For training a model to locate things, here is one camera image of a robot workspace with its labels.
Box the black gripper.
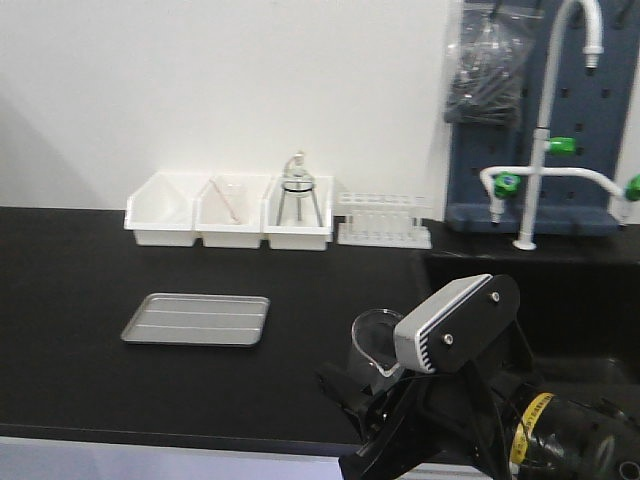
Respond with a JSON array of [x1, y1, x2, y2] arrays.
[[313, 319, 541, 480]]

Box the clear glass beaker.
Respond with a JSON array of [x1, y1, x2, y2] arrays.
[[347, 309, 404, 394]]

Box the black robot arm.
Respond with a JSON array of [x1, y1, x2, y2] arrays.
[[317, 323, 639, 479]]

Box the silver metal tray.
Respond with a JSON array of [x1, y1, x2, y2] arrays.
[[121, 293, 270, 347]]

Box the white bin right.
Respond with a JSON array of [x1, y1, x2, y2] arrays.
[[262, 176, 334, 251]]

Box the white bin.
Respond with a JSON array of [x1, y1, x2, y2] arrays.
[[195, 174, 272, 249], [262, 176, 334, 251], [124, 171, 209, 247]]

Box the clear test tube rack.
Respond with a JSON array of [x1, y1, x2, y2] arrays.
[[338, 192, 432, 250]]

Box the metal tripod stand with flask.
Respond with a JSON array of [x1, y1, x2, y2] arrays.
[[276, 151, 323, 227]]

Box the pink stirring rod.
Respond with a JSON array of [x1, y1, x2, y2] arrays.
[[209, 178, 240, 225]]

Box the white bin middle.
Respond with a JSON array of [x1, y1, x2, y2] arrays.
[[195, 174, 272, 249]]

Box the black lab sink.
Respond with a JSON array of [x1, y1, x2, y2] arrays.
[[424, 254, 639, 383]]

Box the white lab faucet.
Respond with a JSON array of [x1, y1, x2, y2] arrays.
[[480, 1, 639, 251]]

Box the white bin left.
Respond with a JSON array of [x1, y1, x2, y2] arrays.
[[124, 171, 209, 247]]

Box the blue-grey pegboard drying rack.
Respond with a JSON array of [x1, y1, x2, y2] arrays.
[[445, 1, 639, 238]]

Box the clear plastic bag of pegs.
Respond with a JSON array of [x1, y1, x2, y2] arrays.
[[443, 1, 544, 128]]

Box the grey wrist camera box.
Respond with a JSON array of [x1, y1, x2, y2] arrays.
[[393, 274, 520, 374]]

